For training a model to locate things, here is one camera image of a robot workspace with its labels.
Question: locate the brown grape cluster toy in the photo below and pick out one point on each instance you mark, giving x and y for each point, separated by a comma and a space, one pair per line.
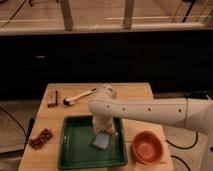
44, 136

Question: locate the blue grey sponge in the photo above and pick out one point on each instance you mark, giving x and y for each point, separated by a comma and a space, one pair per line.
101, 140

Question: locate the brown chocolate bar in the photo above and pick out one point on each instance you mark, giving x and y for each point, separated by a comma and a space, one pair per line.
52, 99

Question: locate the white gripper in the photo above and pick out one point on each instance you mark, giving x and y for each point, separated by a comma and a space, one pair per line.
102, 123

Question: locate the green plastic tray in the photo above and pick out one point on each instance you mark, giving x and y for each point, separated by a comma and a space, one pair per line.
76, 149

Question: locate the orange bowl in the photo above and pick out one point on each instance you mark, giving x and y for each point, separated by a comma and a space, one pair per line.
147, 148

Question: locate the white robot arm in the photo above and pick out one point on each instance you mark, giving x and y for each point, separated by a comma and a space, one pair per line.
188, 113

